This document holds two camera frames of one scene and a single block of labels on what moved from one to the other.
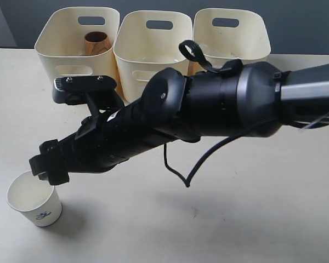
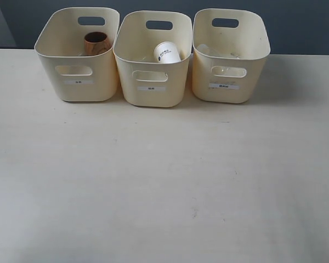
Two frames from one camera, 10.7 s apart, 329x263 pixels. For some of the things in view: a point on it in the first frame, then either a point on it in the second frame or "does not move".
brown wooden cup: [96, 42] does not move
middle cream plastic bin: [147, 41] does not move
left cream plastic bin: [61, 46] does not move
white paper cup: [34, 199] to [166, 52]
